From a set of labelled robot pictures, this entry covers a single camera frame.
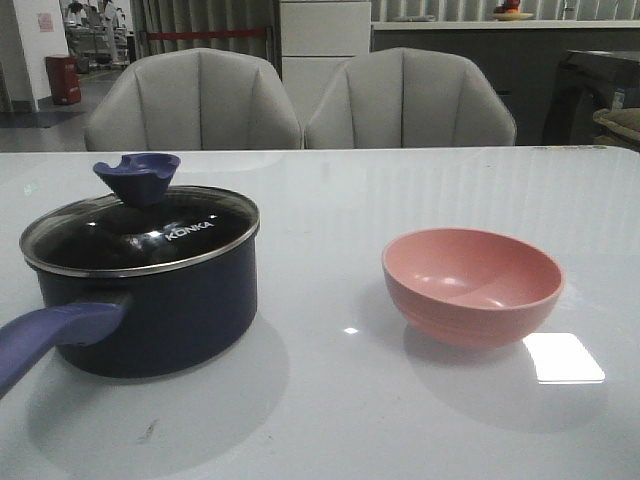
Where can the pink bowl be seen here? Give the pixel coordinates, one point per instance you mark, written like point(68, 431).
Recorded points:
point(471, 288)

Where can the glass lid with blue knob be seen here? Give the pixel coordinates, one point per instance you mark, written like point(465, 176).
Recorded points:
point(144, 226)

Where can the dark blue saucepan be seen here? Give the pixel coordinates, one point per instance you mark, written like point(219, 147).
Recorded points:
point(136, 327)

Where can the right grey upholstered chair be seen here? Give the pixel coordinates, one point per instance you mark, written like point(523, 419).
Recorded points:
point(409, 98)

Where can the grey upholstered chair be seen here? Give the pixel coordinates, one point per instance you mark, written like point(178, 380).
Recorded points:
point(195, 99)
point(409, 98)

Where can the left grey upholstered chair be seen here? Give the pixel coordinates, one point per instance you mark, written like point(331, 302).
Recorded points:
point(195, 99)

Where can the white cabinet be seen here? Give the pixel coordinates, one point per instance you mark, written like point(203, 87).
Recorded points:
point(317, 36)

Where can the dark grey counter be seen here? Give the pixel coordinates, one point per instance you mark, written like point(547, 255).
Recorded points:
point(519, 58)

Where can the fruit plate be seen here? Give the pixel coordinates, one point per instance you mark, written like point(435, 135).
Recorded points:
point(509, 10)

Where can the red bin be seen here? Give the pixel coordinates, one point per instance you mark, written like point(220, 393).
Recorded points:
point(63, 79)

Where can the dark side table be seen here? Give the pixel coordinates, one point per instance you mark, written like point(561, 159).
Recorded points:
point(585, 82)

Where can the beige cushion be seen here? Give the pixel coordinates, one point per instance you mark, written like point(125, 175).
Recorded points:
point(618, 128)

